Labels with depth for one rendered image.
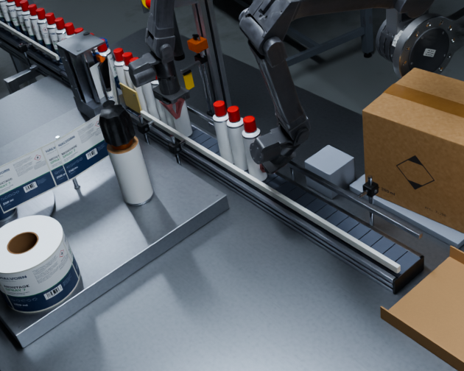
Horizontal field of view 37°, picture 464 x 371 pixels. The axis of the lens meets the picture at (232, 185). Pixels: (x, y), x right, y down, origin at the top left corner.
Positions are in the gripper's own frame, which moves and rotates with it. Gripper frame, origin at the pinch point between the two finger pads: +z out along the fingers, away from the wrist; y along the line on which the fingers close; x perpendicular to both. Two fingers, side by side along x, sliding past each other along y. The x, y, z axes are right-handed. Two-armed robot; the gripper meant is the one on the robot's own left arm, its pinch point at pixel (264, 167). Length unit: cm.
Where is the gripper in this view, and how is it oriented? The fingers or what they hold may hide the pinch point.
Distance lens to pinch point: 192.0
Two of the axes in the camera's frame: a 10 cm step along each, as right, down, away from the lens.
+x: 6.0, 7.9, -1.2
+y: -7.5, 4.9, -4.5
